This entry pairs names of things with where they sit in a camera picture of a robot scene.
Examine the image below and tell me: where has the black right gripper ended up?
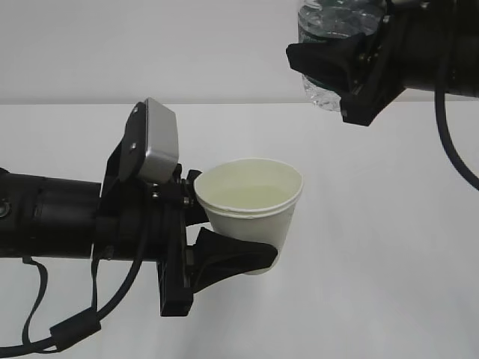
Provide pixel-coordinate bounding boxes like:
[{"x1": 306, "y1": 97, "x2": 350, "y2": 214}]
[{"x1": 286, "y1": 8, "x2": 408, "y2": 126}]

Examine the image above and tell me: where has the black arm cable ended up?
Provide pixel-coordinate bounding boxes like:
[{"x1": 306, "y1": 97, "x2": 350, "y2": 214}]
[
  {"x1": 433, "y1": 55, "x2": 479, "y2": 191},
  {"x1": 0, "y1": 224, "x2": 147, "y2": 353}
]

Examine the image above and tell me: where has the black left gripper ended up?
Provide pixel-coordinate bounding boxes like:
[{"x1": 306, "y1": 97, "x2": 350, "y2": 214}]
[{"x1": 151, "y1": 165, "x2": 278, "y2": 317}]

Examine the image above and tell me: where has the white paper cup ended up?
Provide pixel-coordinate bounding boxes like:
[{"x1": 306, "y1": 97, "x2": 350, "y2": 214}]
[{"x1": 193, "y1": 158, "x2": 304, "y2": 253}]

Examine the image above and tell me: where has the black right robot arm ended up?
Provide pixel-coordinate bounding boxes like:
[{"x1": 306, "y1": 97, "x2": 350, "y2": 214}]
[{"x1": 286, "y1": 1, "x2": 478, "y2": 126}]

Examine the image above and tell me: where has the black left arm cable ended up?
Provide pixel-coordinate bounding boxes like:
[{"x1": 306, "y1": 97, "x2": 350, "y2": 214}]
[{"x1": 0, "y1": 224, "x2": 147, "y2": 353}]

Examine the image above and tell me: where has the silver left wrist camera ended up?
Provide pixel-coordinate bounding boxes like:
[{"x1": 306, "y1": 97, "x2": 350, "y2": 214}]
[{"x1": 138, "y1": 97, "x2": 179, "y2": 183}]

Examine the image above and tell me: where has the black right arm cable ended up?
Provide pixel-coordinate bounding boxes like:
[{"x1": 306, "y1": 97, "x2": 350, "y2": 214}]
[{"x1": 433, "y1": 55, "x2": 479, "y2": 191}]

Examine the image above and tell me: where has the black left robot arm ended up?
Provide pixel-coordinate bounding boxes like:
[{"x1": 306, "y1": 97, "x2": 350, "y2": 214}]
[{"x1": 1, "y1": 99, "x2": 278, "y2": 317}]

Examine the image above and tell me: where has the clear water bottle green label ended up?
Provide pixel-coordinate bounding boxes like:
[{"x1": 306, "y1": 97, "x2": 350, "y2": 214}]
[{"x1": 297, "y1": 0, "x2": 385, "y2": 112}]

